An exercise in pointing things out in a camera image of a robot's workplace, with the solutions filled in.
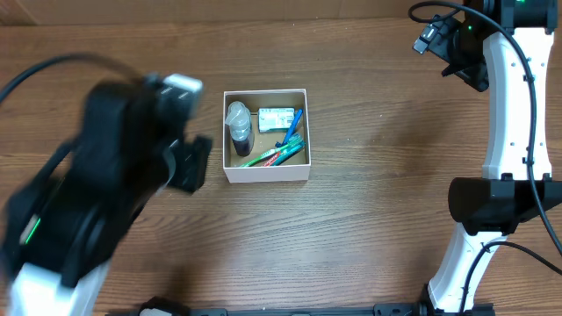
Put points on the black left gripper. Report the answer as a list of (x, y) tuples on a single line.
[(197, 152)]

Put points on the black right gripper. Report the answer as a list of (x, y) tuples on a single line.
[(476, 72)]

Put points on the dark bottle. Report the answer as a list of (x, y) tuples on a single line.
[(239, 122)]

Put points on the green soap bar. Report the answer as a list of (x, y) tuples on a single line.
[(275, 119)]

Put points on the Colgate toothpaste tube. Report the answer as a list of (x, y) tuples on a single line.
[(286, 154)]

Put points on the green white toothbrush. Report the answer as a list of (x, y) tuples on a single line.
[(295, 139)]

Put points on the blue disposable razor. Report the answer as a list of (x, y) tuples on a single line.
[(292, 129)]

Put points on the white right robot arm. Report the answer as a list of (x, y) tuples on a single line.
[(502, 48)]

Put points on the white cardboard box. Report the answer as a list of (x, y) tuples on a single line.
[(296, 168)]

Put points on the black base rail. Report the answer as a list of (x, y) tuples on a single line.
[(161, 306)]

